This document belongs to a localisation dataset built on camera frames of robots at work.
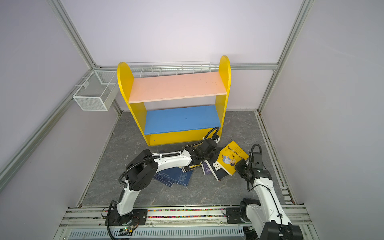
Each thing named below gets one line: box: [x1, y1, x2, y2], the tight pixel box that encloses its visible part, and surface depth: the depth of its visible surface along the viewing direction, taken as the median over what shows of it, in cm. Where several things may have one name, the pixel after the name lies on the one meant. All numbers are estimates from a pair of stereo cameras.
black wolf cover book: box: [205, 159, 229, 182], surface depth 85 cm
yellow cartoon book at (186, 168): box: [181, 163, 202, 173], surface depth 86 cm
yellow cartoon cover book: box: [216, 140, 249, 176], surface depth 92 cm
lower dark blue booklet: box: [154, 173, 181, 188], surface depth 85 cm
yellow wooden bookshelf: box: [117, 55, 232, 147], surface depth 84 cm
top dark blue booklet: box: [154, 166, 194, 188], surface depth 85 cm
